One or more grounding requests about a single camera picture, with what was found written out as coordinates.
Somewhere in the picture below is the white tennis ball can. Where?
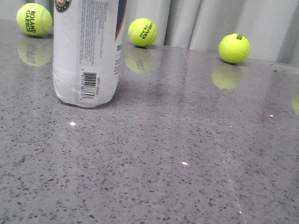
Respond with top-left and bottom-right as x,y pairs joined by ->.
52,0 -> 127,108

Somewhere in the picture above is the Head Team tennis ball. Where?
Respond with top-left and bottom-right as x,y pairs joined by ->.
128,18 -> 158,48

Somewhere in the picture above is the Wilson tennis ball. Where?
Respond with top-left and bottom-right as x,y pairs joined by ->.
219,33 -> 251,64

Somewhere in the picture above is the Roland Garros tennis ball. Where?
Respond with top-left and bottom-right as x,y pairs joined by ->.
16,2 -> 53,37

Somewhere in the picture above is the grey pleated curtain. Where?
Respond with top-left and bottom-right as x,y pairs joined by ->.
0,0 -> 299,66

